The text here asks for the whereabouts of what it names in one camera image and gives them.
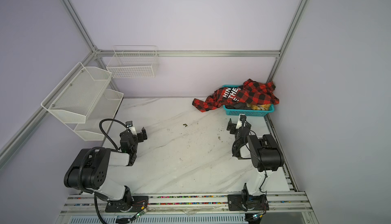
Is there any red black plaid shirt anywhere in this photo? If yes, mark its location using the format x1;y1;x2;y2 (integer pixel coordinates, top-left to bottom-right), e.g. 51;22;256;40
192;79;280;112

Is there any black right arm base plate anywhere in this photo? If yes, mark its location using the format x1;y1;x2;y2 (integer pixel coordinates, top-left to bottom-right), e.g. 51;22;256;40
228;194;269;211

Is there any teal plastic basket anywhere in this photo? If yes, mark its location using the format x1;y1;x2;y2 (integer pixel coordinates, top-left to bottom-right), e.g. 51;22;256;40
223;81;279;117

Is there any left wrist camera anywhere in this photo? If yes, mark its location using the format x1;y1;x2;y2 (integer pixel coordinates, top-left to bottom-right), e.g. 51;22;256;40
125;121;137;135

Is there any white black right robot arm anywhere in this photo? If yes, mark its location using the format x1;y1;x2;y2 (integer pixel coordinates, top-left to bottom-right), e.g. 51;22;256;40
227;115;285;196

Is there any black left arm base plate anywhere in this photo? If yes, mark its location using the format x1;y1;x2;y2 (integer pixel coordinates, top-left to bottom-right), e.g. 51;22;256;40
105;196;149;213

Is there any aluminium frame profile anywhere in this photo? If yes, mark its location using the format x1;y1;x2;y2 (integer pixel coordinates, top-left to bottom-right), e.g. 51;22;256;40
1;0;309;171

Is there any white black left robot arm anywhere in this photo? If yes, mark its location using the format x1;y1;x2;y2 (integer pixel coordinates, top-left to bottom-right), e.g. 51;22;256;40
64;128;148;205

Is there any dark grey shirt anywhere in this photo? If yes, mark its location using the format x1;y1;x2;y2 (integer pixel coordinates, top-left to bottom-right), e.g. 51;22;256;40
225;103;252;110

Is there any aluminium mounting rail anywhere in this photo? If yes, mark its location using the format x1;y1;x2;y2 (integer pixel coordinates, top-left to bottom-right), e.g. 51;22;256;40
60;191;314;216

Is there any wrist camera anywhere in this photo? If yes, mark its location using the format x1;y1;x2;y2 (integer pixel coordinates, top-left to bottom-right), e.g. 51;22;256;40
236;114;246;129
125;121;137;135

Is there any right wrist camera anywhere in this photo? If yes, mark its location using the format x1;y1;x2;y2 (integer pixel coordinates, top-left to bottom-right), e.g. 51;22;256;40
236;114;246;129

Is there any yellow plaid shirt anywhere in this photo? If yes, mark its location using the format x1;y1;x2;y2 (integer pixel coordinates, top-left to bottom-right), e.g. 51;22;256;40
246;104;272;111

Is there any white mesh lower shelf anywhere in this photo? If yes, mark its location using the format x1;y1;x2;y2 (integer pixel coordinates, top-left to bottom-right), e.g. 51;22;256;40
73;89;123;141

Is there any white wire basket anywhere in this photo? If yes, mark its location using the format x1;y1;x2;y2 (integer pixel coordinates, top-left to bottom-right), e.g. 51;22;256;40
107;46;159;79

